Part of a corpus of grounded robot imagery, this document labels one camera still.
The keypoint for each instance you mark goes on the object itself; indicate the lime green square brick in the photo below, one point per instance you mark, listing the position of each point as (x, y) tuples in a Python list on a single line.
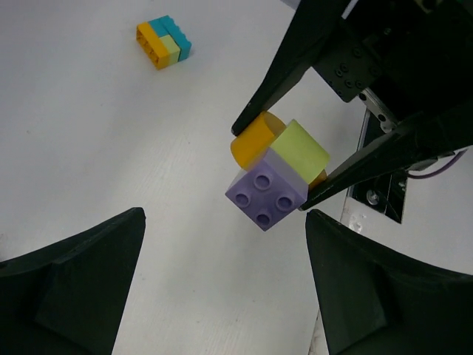
[(301, 152)]

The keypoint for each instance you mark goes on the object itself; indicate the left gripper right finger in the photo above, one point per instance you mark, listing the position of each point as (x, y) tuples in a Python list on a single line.
[(374, 300)]

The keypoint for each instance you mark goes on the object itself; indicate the lime green block brick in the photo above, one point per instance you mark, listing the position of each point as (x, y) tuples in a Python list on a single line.
[(172, 48)]

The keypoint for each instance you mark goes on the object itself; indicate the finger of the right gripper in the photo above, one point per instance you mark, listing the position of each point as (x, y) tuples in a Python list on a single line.
[(416, 139), (311, 26)]

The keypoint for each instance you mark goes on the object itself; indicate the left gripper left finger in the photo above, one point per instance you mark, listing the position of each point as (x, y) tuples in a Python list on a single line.
[(69, 297)]

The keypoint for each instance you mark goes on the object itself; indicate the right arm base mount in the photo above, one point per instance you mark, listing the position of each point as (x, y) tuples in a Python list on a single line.
[(386, 193)]

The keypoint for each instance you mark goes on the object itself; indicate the purple square brick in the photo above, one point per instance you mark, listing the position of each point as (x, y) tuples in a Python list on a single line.
[(269, 191)]

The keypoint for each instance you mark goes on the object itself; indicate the orange oval brick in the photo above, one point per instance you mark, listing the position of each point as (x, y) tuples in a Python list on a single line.
[(256, 139)]

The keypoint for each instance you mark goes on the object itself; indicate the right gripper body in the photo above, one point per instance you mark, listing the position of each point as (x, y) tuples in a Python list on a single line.
[(414, 56)]

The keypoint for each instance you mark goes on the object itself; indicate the teal short brick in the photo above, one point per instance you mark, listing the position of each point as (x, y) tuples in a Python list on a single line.
[(158, 27)]

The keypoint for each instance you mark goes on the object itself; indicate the orange long brick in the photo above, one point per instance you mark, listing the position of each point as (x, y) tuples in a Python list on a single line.
[(152, 46)]

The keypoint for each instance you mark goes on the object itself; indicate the teal long brick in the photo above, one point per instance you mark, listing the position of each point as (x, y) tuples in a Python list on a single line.
[(178, 36)]

